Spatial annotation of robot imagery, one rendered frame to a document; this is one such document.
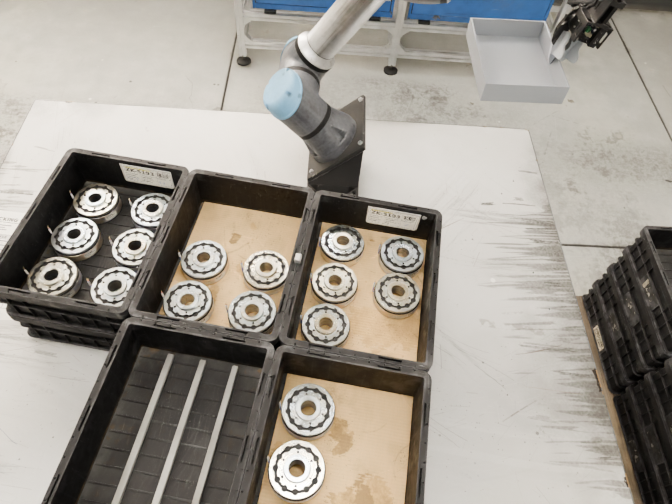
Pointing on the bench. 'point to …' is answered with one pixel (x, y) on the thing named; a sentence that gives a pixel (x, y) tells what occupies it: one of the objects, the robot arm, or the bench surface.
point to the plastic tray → (515, 61)
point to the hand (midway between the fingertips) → (553, 57)
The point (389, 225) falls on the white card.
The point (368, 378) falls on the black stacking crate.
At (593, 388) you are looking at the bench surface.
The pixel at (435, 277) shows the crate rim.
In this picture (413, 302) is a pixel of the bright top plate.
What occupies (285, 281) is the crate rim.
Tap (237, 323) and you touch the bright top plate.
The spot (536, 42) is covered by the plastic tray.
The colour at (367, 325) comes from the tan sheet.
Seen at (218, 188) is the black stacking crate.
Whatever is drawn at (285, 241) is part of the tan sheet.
